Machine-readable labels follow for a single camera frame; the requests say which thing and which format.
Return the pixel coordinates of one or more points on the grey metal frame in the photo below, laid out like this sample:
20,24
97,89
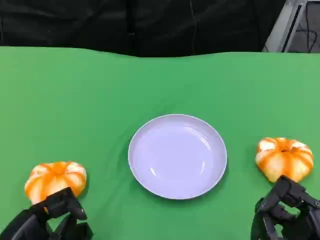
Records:
285,27

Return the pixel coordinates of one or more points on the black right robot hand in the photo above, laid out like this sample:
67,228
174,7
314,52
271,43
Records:
287,210

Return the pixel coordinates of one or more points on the black backdrop curtain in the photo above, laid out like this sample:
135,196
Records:
125,25

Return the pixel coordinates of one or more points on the lilac plate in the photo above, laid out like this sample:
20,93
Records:
177,157

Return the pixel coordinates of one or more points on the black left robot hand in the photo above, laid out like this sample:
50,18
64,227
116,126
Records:
37,220

